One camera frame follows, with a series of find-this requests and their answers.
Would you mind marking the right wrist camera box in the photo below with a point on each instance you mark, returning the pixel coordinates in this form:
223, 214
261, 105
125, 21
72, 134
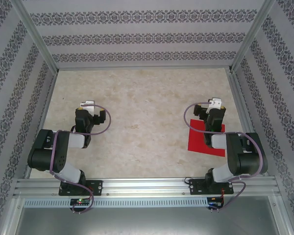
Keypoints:
215, 102

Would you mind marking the aluminium mounting rail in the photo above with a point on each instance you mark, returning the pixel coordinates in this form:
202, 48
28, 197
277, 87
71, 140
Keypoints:
147, 186

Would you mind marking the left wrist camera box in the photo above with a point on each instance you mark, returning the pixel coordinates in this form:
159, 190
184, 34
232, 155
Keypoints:
90, 103

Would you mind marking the red paper sheet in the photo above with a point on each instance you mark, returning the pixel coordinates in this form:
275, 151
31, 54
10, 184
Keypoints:
196, 140

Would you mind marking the aluminium frame crossbar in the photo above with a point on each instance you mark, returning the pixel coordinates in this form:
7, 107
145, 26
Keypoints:
144, 68

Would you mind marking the aluminium side rail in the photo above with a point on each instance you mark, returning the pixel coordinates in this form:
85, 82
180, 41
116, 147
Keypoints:
245, 117
44, 115

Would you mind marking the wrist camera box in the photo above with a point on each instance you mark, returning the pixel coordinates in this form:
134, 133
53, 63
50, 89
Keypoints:
215, 102
90, 103

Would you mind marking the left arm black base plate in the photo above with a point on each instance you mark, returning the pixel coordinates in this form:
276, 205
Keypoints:
98, 187

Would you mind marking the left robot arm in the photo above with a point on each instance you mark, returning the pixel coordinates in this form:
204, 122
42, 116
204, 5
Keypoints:
46, 151

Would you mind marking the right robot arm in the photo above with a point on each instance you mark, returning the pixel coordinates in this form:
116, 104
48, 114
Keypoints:
247, 156

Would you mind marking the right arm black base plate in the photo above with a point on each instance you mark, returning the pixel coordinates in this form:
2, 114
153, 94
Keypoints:
197, 187

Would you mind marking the aluminium frame post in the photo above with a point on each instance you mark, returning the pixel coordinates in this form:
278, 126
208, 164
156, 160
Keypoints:
36, 36
252, 34

